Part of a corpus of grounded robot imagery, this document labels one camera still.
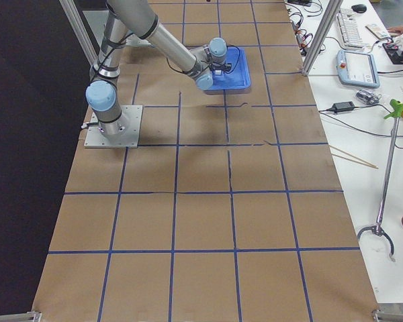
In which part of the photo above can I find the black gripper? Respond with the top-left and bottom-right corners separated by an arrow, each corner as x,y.
209,62 -> 232,74

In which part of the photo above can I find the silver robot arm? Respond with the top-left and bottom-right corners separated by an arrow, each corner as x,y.
85,1 -> 232,138

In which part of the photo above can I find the blue plastic tray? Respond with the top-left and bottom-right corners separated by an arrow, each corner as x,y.
206,46 -> 251,92

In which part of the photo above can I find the black power adapter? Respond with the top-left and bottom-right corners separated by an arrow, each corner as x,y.
332,101 -> 355,114

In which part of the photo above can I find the white keyboard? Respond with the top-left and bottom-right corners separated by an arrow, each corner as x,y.
336,8 -> 365,50

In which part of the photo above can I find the teach pendant with screen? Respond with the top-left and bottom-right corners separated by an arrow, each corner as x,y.
337,50 -> 380,89

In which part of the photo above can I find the black computer mouse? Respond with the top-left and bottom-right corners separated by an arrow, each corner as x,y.
351,4 -> 367,13

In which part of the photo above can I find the wooden chopstick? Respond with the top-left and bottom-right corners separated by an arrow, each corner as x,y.
328,145 -> 378,169

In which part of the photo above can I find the person's hand at desk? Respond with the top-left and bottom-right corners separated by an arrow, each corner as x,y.
387,25 -> 403,34

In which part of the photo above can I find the silver reacher grabber tool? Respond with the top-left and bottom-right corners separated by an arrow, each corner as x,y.
357,99 -> 403,262

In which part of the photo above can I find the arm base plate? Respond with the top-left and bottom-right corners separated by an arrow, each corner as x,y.
84,105 -> 143,148
126,34 -> 154,48

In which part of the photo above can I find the aluminium frame post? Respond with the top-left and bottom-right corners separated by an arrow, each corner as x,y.
301,0 -> 343,76

